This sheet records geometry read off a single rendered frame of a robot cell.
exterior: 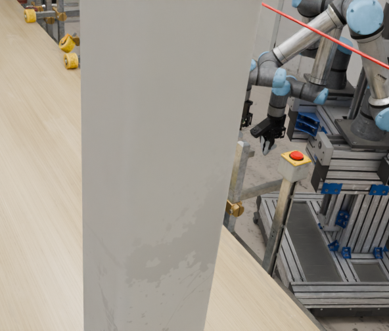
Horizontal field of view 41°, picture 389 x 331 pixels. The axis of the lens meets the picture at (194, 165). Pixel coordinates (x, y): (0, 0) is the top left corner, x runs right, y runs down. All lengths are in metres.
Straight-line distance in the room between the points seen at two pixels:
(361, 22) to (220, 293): 1.02
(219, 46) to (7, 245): 1.59
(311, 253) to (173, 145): 2.72
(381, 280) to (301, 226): 0.52
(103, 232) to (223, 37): 0.10
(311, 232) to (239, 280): 1.44
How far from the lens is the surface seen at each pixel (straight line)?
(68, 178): 2.01
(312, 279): 2.76
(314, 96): 2.34
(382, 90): 2.07
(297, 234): 3.00
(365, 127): 2.29
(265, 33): 5.63
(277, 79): 1.99
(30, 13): 3.54
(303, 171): 1.67
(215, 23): 0.17
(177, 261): 0.22
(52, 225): 1.80
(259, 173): 3.82
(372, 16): 1.93
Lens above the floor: 2.05
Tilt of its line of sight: 33 degrees down
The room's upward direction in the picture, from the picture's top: 7 degrees clockwise
